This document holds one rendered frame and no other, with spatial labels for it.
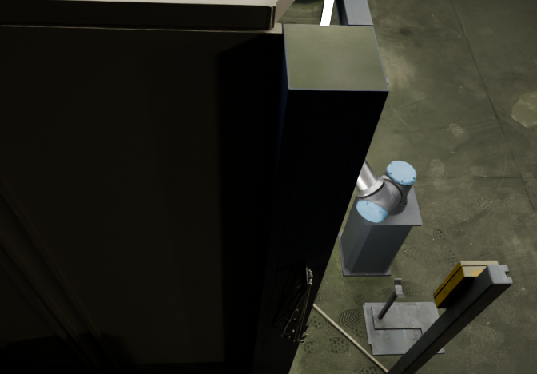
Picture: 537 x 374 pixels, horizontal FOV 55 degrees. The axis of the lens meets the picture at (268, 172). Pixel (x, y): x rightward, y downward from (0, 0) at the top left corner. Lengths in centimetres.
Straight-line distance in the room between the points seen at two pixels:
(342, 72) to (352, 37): 10
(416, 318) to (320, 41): 162
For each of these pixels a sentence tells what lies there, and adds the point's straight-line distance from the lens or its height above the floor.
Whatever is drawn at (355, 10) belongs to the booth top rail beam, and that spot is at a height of 229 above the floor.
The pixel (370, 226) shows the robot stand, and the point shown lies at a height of 62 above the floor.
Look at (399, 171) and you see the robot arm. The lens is 261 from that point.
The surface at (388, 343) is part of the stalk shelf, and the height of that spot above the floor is 79.
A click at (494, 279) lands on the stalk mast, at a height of 164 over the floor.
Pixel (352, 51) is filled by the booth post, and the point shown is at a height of 229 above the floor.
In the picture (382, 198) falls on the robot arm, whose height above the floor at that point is 90.
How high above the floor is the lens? 292
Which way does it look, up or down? 54 degrees down
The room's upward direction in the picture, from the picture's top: 6 degrees clockwise
